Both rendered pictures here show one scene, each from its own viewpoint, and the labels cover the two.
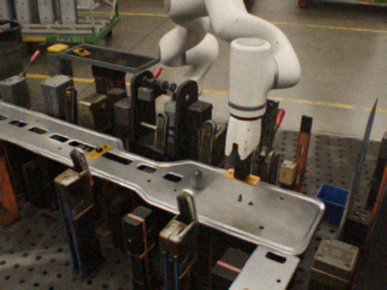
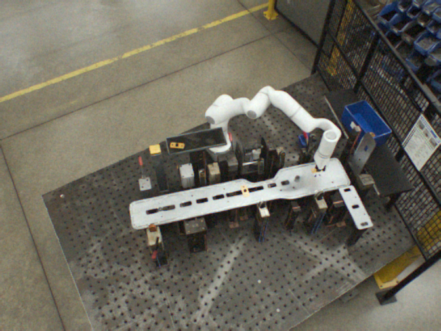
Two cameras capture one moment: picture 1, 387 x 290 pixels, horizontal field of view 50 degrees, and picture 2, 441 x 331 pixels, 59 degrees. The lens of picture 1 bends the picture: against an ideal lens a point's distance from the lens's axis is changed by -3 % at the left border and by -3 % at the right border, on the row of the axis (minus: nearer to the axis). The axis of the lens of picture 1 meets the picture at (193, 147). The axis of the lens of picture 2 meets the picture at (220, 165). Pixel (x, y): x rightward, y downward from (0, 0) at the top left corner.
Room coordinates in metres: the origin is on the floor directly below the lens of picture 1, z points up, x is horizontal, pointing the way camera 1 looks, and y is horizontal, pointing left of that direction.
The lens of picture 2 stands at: (0.35, 1.27, 3.08)
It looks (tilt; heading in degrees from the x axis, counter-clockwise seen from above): 56 degrees down; 315
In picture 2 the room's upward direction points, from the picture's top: 1 degrees clockwise
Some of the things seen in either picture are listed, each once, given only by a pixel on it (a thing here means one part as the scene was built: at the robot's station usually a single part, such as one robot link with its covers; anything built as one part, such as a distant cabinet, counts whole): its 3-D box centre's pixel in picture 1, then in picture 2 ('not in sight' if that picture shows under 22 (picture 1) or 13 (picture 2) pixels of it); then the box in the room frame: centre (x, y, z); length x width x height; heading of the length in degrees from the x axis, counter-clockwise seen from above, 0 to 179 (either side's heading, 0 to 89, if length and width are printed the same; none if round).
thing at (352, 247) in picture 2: not in sight; (356, 234); (0.46, -0.06, 0.84); 0.11 x 0.06 x 0.29; 150
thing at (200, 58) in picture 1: (194, 63); (221, 112); (1.61, -0.01, 1.10); 0.19 x 0.12 x 0.24; 102
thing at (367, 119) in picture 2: not in sight; (365, 125); (0.86, -0.62, 1.09); 0.30 x 0.17 x 0.13; 158
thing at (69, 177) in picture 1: (80, 223); (260, 222); (0.92, 0.32, 0.87); 0.12 x 0.09 x 0.35; 150
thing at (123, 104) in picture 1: (132, 150); (231, 176); (1.29, 0.21, 0.89); 0.13 x 0.11 x 0.38; 150
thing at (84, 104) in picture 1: (97, 146); (214, 184); (1.32, 0.35, 0.89); 0.13 x 0.11 x 0.38; 150
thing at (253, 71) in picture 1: (250, 71); (328, 142); (0.87, -0.12, 1.35); 0.09 x 0.08 x 0.13; 103
